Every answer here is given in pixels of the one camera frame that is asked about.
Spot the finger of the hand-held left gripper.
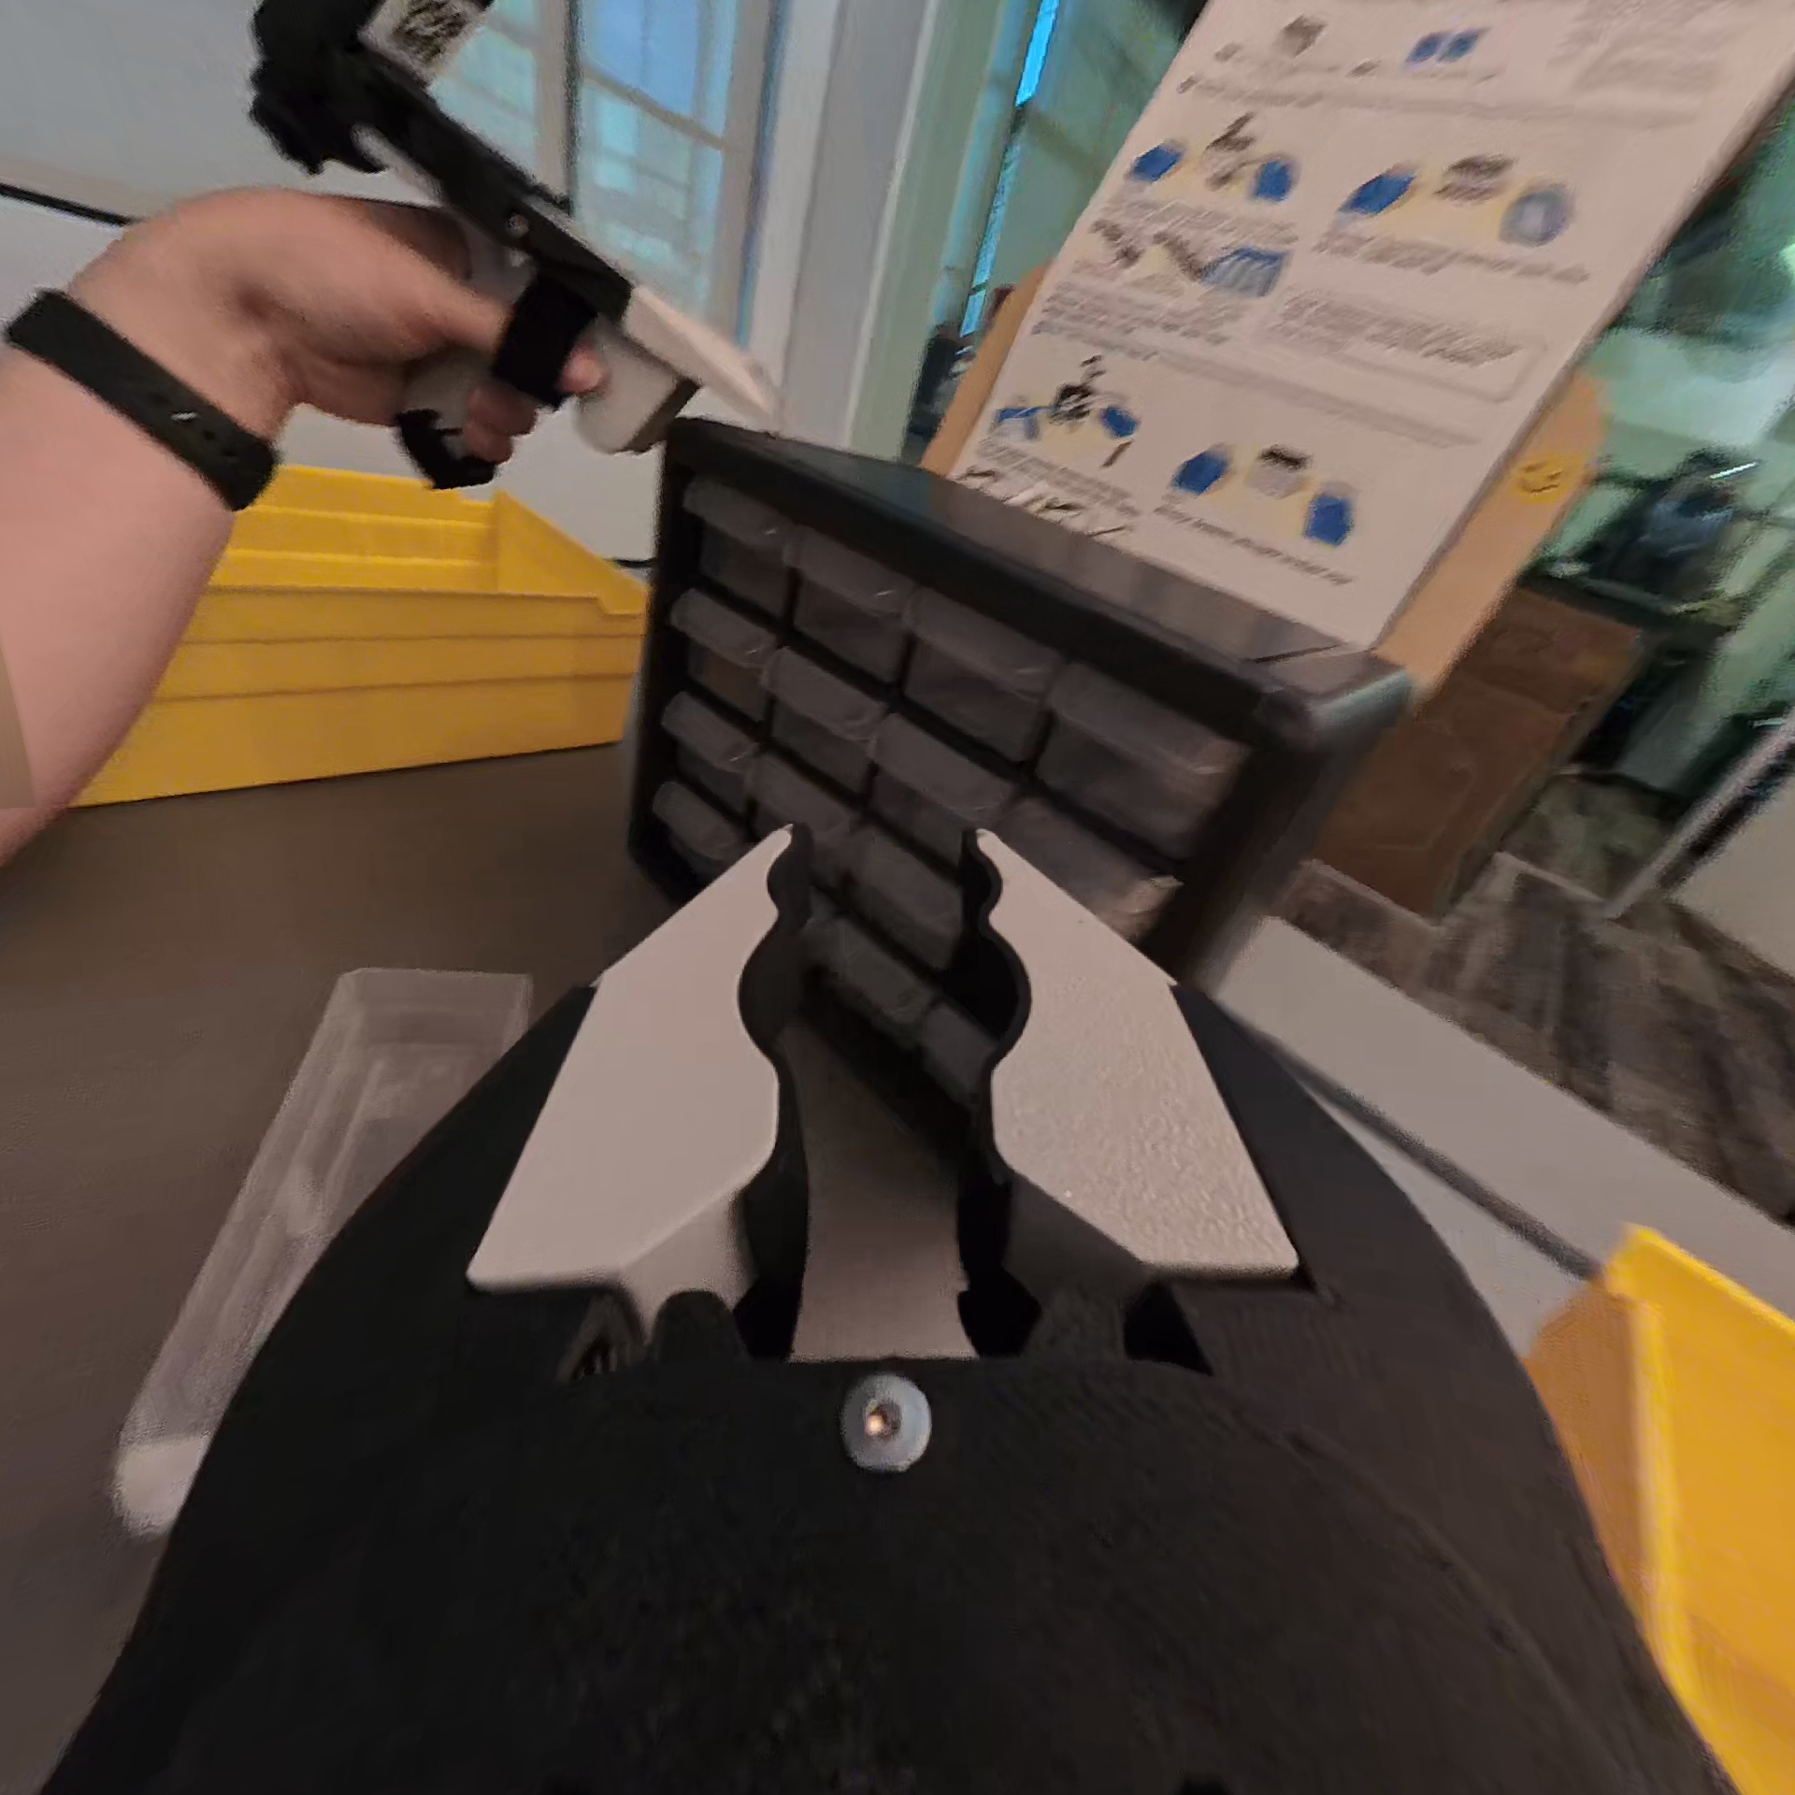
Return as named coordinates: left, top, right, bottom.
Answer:
left=617, top=288, right=784, bottom=431

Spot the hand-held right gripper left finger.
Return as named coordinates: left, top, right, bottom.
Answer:
left=468, top=827, right=816, bottom=1355

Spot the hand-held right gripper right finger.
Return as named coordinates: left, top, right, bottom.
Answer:
left=956, top=828, right=1298, bottom=1355

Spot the clear plastic drawer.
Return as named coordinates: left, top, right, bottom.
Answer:
left=113, top=968, right=534, bottom=1538

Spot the group of small cabinet drawers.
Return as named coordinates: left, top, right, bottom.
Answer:
left=650, top=478, right=1252, bottom=1111

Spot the black drawer cabinet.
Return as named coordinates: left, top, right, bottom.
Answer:
left=628, top=418, right=1416, bottom=1123

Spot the person's left forearm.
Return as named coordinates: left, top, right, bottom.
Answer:
left=0, top=342, right=240, bottom=861

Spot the person's left hand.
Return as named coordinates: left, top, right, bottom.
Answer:
left=69, top=188, right=609, bottom=468

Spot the window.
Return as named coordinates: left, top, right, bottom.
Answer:
left=429, top=0, right=791, bottom=345

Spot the black wristband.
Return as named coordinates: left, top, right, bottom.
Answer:
left=2, top=290, right=280, bottom=509

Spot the brown cardboard box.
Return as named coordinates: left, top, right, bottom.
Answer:
left=1317, top=589, right=1647, bottom=918

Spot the white instruction poster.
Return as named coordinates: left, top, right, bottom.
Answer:
left=954, top=0, right=1795, bottom=650

